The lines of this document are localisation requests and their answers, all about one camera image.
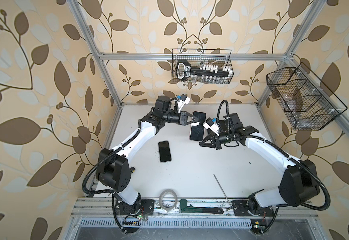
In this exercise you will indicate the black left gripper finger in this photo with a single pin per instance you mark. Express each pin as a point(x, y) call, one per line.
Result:
point(193, 123)
point(191, 117)

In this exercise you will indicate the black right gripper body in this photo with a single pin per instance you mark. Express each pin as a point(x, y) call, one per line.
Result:
point(216, 141)

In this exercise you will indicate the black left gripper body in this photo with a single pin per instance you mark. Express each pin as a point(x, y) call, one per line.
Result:
point(181, 117)

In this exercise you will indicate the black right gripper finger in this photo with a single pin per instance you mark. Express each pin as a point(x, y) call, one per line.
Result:
point(209, 138)
point(207, 145)

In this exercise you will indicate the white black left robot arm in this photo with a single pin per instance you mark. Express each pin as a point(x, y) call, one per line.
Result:
point(112, 173)

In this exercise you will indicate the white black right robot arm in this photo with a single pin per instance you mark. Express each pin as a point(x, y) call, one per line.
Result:
point(299, 185)

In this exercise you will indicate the left black phone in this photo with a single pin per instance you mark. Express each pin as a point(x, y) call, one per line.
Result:
point(164, 152)

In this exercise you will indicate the black socket set holder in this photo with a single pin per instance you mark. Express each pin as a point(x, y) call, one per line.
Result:
point(184, 70)

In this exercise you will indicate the clear tape roll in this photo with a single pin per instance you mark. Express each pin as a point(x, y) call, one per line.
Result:
point(168, 200)

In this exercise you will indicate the green black pipe wrench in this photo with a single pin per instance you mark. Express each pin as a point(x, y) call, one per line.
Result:
point(185, 208)

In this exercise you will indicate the thin metal rod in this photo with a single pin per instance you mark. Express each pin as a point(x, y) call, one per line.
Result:
point(223, 192)

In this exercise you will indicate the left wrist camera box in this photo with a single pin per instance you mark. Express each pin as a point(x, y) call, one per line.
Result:
point(180, 102)

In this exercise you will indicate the black wire basket back wall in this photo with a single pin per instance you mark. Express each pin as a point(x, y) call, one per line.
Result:
point(220, 57)

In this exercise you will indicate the black wire basket wall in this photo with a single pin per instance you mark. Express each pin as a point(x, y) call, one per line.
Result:
point(220, 57)
point(307, 101)

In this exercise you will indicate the black wire basket right wall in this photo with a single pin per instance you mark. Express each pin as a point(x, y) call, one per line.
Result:
point(307, 101)

